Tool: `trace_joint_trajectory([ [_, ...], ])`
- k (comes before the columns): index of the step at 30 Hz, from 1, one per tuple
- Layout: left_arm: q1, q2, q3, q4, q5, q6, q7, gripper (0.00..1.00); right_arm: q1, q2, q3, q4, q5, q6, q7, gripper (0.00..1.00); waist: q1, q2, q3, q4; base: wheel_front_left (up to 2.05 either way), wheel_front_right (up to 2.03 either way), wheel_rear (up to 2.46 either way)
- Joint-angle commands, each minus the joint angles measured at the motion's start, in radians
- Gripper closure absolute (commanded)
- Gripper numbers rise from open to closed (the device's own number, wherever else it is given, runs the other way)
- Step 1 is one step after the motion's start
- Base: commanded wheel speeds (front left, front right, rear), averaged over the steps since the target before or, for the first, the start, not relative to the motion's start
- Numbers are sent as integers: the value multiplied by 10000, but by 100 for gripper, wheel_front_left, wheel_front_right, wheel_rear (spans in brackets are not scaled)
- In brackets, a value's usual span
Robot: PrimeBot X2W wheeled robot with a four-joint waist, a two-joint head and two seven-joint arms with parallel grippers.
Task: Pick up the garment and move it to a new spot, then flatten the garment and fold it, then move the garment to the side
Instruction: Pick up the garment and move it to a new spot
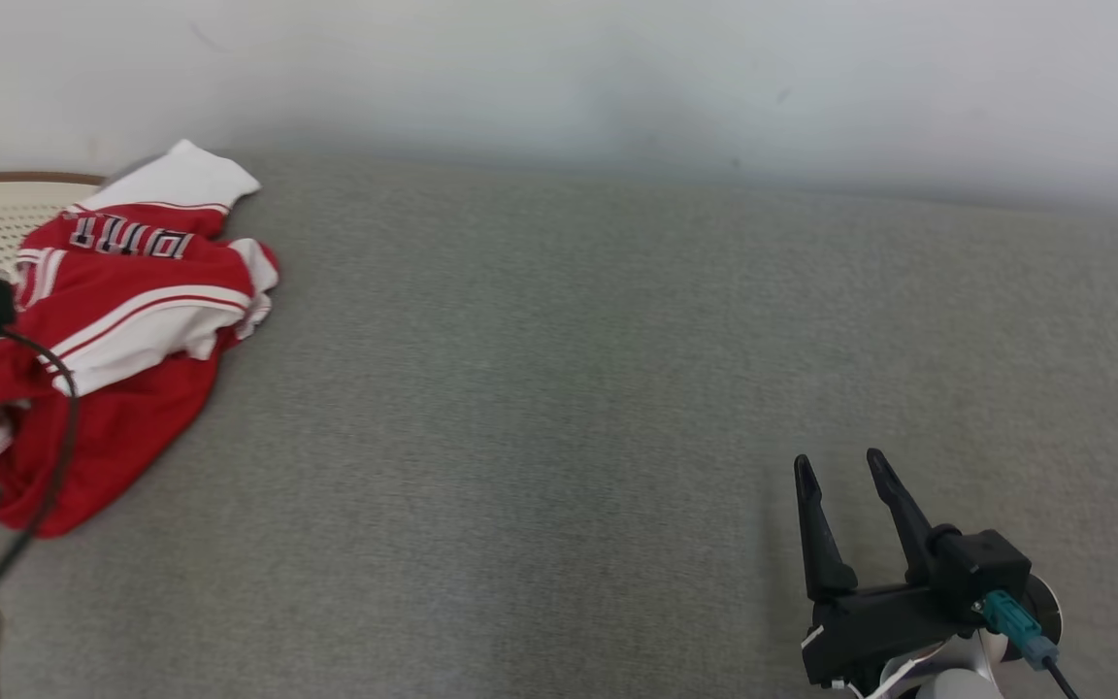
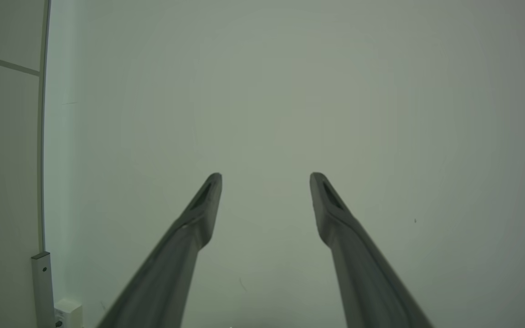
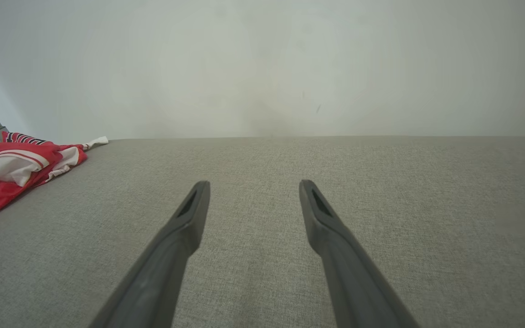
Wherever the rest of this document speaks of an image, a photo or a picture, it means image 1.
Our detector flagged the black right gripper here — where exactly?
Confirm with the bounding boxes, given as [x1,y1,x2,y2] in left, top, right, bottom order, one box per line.
[794,448,985,688]

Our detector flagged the red white basketball jersey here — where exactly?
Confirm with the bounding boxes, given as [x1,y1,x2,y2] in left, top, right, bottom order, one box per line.
[14,139,280,394]

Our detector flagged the cream perforated laundry basket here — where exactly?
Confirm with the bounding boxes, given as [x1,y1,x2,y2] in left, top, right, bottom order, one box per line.
[0,172,106,278]

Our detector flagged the teal cable connector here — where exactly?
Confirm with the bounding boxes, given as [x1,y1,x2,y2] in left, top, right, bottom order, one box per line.
[979,589,1061,672]

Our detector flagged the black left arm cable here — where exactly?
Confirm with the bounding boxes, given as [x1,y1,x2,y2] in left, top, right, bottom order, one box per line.
[0,328,82,632]

